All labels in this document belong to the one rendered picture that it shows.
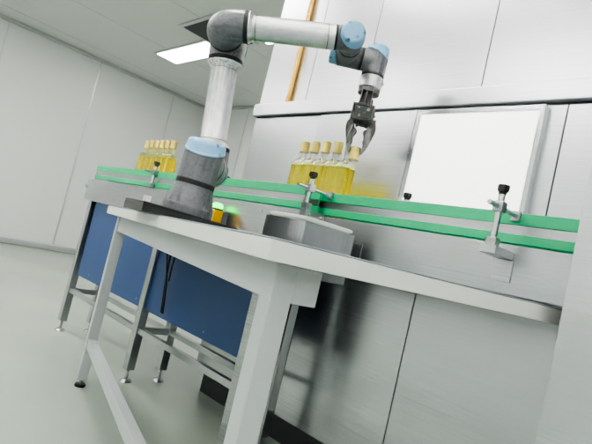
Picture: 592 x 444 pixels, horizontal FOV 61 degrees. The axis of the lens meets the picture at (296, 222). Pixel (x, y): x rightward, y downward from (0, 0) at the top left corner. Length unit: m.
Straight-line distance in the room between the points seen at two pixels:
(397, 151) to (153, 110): 6.51
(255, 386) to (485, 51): 1.38
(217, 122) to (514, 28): 0.99
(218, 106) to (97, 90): 6.13
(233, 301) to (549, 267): 1.07
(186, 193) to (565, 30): 1.21
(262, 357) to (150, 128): 7.33
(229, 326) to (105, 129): 6.10
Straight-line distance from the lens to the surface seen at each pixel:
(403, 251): 1.50
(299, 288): 0.82
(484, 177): 1.64
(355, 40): 1.57
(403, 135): 1.84
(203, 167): 1.46
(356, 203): 1.66
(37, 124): 7.44
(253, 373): 0.81
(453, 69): 1.88
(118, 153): 7.81
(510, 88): 1.72
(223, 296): 1.92
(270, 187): 1.82
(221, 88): 1.67
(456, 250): 1.42
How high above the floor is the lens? 0.73
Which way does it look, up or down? 3 degrees up
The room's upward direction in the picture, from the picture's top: 13 degrees clockwise
